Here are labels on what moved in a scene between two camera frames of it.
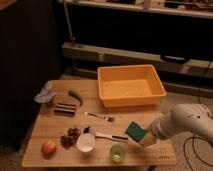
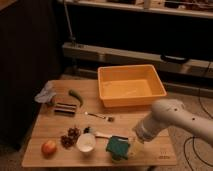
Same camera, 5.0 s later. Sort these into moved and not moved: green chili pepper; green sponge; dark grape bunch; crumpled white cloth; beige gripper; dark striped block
Moved: green sponge; beige gripper
Not moved: dark striped block; crumpled white cloth; dark grape bunch; green chili pepper
